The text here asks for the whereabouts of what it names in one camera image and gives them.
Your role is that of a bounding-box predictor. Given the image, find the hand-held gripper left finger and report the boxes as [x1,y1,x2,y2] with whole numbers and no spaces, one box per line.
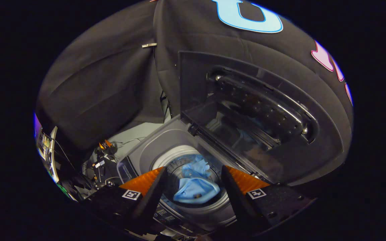
[81,166,167,235]

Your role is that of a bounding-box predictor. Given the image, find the dark transparent washing machine lid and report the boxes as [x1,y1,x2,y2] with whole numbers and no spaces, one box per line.
[179,51,344,186]

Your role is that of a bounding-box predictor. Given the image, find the tangle of black cables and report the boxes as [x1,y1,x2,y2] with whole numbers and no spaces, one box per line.
[82,137,146,188]

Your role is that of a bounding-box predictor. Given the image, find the orange clamp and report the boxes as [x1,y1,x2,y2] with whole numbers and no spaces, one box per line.
[99,139,117,154]

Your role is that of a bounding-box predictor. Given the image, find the grey washing machine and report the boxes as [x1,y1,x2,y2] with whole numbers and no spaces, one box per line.
[116,115,280,236]

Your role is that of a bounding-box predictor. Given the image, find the light blue shirt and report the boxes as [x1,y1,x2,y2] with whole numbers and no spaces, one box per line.
[173,155,221,205]

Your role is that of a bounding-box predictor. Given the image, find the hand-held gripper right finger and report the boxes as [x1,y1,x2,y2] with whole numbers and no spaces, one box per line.
[220,165,316,235]

